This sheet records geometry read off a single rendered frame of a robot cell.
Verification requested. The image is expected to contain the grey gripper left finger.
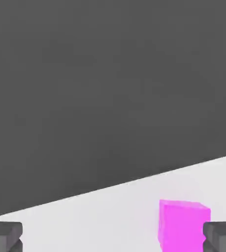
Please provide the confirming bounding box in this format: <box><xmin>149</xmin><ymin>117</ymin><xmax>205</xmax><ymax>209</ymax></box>
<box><xmin>0</xmin><ymin>221</ymin><xmax>24</xmax><ymax>252</ymax></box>

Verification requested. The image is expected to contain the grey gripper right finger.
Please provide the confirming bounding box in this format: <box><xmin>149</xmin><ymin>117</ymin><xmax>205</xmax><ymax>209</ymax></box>
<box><xmin>202</xmin><ymin>221</ymin><xmax>226</xmax><ymax>252</ymax></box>

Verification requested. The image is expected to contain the large magenta box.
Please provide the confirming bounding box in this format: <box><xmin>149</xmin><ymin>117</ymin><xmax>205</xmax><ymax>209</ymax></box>
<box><xmin>157</xmin><ymin>199</ymin><xmax>211</xmax><ymax>252</ymax></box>

